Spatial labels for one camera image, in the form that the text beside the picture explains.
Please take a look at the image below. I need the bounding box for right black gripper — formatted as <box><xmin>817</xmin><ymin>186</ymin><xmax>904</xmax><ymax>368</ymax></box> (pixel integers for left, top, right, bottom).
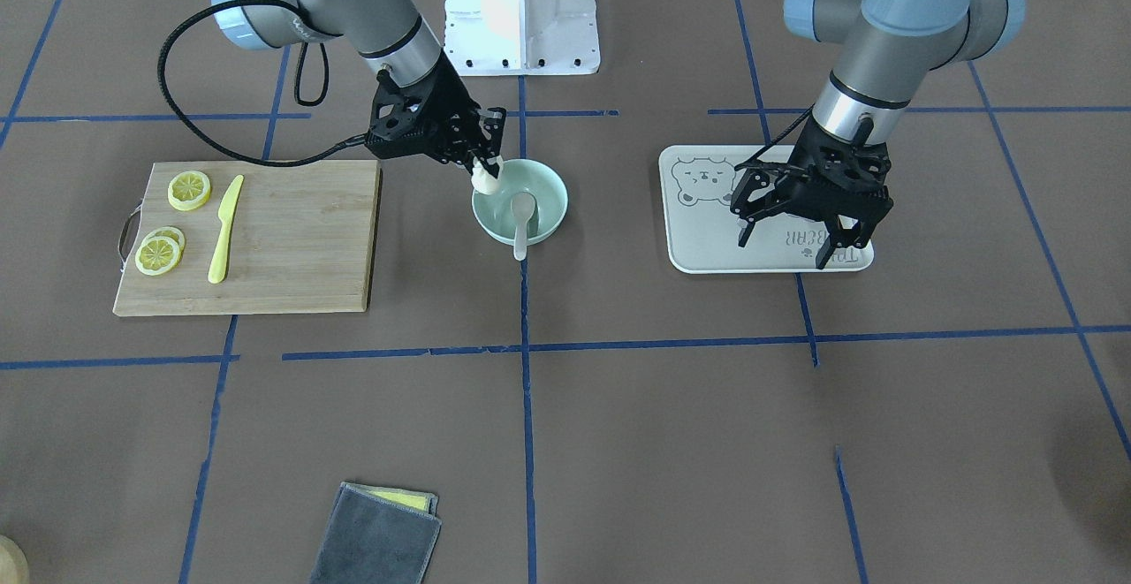
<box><xmin>364</xmin><ymin>61</ymin><xmax>506</xmax><ymax>180</ymax></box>

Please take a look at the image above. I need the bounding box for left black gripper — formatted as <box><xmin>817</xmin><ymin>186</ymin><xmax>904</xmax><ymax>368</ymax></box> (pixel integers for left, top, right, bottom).
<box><xmin>729</xmin><ymin>115</ymin><xmax>893</xmax><ymax>270</ymax></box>

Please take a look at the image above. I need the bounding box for white steamed bun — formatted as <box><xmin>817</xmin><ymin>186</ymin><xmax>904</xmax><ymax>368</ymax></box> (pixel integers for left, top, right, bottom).
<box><xmin>470</xmin><ymin>156</ymin><xmax>504</xmax><ymax>196</ymax></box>

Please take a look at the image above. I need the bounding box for white ceramic spoon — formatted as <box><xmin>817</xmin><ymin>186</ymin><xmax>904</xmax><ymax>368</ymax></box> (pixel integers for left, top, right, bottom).
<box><xmin>510</xmin><ymin>191</ymin><xmax>537</xmax><ymax>261</ymax></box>

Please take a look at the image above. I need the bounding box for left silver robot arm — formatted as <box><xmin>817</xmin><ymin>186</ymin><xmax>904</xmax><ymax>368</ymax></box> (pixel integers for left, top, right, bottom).
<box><xmin>729</xmin><ymin>0</ymin><xmax>1027</xmax><ymax>269</ymax></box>

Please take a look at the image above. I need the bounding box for light green ceramic bowl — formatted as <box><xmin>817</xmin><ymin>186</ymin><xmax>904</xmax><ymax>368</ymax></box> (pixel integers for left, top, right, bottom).
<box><xmin>470</xmin><ymin>158</ymin><xmax>569</xmax><ymax>246</ymax></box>

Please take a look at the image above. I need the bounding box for white rectangular tray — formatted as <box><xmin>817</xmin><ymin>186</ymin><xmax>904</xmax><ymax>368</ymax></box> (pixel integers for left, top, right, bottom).
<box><xmin>658</xmin><ymin>145</ymin><xmax>827</xmax><ymax>275</ymax></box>

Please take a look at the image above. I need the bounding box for wooden cutting board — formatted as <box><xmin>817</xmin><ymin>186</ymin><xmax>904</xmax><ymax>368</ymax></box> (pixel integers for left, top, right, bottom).
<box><xmin>113</xmin><ymin>158</ymin><xmax>381</xmax><ymax>317</ymax></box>

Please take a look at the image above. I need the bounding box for yellow plastic knife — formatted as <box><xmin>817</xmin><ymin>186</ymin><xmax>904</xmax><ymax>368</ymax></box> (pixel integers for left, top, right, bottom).
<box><xmin>207</xmin><ymin>174</ymin><xmax>244</xmax><ymax>284</ymax></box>

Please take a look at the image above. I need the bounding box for upper yellow lemon slice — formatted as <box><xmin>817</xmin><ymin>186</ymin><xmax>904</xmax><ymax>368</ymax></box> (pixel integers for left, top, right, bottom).
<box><xmin>167</xmin><ymin>170</ymin><xmax>213</xmax><ymax>212</ymax></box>

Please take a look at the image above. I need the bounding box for yellow lemon slice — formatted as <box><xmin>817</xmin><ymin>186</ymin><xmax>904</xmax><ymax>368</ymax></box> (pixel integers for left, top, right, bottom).
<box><xmin>133</xmin><ymin>235</ymin><xmax>182</xmax><ymax>277</ymax></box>
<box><xmin>167</xmin><ymin>170</ymin><xmax>213</xmax><ymax>212</ymax></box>
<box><xmin>141</xmin><ymin>226</ymin><xmax>185</xmax><ymax>251</ymax></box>

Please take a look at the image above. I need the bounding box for lower yellow lemon slice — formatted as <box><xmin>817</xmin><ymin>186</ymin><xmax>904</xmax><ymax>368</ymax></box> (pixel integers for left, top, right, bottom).
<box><xmin>141</xmin><ymin>226</ymin><xmax>185</xmax><ymax>251</ymax></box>

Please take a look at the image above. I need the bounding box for grey yellow sponge cloth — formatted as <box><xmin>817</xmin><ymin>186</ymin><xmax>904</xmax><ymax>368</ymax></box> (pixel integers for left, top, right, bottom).
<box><xmin>308</xmin><ymin>481</ymin><xmax>442</xmax><ymax>583</ymax></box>

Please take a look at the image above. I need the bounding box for wooden mug tree stand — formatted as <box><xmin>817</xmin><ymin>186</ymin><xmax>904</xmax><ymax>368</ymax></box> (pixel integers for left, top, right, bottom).
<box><xmin>0</xmin><ymin>535</ymin><xmax>31</xmax><ymax>584</ymax></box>

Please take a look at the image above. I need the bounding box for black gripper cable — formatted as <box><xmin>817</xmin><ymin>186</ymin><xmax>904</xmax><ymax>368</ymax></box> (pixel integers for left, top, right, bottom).
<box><xmin>157</xmin><ymin>0</ymin><xmax>372</xmax><ymax>168</ymax></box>

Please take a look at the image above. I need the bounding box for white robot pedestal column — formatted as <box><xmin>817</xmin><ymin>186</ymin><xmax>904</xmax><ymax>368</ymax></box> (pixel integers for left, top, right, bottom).
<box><xmin>444</xmin><ymin>0</ymin><xmax>602</xmax><ymax>78</ymax></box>

